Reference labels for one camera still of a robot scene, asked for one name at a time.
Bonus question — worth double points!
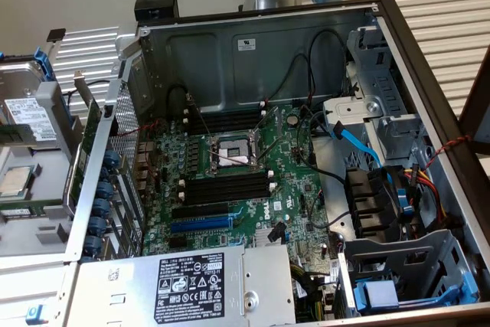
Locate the long black expansion slot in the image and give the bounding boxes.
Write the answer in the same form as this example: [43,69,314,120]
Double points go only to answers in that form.
[170,201,231,220]

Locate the silver power supply black label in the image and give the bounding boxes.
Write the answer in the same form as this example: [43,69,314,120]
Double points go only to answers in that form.
[65,243,299,327]

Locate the thick black wire loop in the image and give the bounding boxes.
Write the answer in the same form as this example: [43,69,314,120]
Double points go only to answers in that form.
[164,83,192,116]

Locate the yellow black wire bundle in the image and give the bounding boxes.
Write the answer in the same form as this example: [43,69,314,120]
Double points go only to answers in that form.
[289,261,334,322]

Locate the blue expansion slot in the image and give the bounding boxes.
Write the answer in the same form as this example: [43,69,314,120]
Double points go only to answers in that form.
[170,215,235,234]

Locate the blue slot retainer clip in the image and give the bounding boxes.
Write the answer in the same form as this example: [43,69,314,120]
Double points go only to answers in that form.
[102,149,122,171]
[87,216,108,237]
[94,180,116,201]
[83,235,103,256]
[91,198,112,219]

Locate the red yellow power wires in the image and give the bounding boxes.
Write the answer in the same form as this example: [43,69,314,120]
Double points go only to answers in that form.
[403,164,451,231]

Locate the metal rear port block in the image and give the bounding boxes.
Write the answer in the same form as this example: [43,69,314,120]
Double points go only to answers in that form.
[133,139,158,192]

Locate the black wire plug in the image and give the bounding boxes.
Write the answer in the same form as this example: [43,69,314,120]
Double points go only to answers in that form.
[269,222,287,243]

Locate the silver hard disk white label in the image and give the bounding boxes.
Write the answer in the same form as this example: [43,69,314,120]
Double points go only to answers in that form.
[0,59,59,150]

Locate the open metal PC case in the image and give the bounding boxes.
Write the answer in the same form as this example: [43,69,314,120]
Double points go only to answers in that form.
[0,0,490,327]

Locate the grey disk bay cage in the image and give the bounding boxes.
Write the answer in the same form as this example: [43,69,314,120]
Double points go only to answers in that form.
[335,228,482,319]

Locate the short black expansion slot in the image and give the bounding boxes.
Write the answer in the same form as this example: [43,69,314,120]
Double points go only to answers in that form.
[167,234,191,250]

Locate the thin metal locking lever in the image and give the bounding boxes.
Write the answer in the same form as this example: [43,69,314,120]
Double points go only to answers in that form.
[186,92,216,145]
[258,135,286,162]

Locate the blue case release latch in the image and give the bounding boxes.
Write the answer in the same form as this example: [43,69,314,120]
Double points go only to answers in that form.
[24,303,46,326]

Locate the green RAM stick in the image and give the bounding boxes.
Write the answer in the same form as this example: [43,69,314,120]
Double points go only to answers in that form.
[0,123,38,149]
[0,207,34,218]
[0,198,65,210]

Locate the black table cable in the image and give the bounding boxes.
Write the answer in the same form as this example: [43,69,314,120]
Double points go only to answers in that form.
[60,79,113,113]

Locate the black fan shroud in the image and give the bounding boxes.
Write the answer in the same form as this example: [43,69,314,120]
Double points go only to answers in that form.
[343,165,403,240]

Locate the silver chipset heat sink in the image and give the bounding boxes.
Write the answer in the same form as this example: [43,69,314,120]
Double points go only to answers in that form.
[253,226,288,248]

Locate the CPU socket metal frame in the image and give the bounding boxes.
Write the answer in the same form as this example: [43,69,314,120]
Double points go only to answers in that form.
[204,127,269,178]

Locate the blue flat disk wire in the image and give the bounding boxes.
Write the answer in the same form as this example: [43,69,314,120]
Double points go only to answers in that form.
[332,120,395,190]

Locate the blue hard disk carrier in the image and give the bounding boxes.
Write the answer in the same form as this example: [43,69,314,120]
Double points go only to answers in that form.
[32,46,74,131]

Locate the silver CPU chip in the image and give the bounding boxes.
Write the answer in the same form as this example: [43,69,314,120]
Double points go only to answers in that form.
[0,165,34,199]

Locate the green graphics card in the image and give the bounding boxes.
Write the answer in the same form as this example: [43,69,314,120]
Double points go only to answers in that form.
[67,69,103,208]

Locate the green Dell motherboard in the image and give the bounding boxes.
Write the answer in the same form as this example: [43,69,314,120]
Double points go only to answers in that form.
[138,101,342,267]

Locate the grey parts rack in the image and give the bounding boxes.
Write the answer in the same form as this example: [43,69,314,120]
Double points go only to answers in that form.
[0,80,84,259]

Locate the metal disk bay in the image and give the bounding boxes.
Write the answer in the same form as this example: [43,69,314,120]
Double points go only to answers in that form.
[322,25,426,162]

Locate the red black twisted wire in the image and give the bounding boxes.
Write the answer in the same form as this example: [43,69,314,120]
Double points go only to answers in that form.
[422,133,475,170]
[113,119,162,139]

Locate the black box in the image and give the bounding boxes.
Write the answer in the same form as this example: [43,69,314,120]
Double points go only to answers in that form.
[133,0,181,22]

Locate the metal socket cover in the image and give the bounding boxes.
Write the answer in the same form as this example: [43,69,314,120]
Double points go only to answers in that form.
[252,106,284,136]

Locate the thin black wire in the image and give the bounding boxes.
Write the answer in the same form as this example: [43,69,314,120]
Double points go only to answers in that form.
[305,188,351,231]
[307,29,352,112]
[296,104,349,188]
[267,54,312,105]

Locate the blue plastic latch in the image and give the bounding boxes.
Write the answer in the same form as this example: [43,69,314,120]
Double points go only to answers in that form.
[396,188,415,216]

